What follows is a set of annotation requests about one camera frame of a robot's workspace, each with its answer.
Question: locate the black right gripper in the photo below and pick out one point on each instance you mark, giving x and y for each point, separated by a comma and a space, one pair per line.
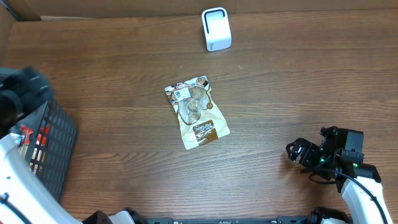
311, 150

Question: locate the beige brown snack pouch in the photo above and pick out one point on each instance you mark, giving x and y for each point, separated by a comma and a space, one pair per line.
200, 120

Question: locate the orange spaghetti pasta pack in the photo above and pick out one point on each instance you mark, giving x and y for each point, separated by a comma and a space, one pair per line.
34, 148

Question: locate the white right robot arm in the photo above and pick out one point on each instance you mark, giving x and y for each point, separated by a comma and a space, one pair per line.
339, 160

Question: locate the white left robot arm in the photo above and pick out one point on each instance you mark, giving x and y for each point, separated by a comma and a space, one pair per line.
24, 199

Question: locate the white barcode scanner stand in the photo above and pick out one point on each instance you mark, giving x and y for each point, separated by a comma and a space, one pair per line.
216, 29

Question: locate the dark grey plastic basket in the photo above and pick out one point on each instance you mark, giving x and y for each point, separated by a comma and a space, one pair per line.
62, 137

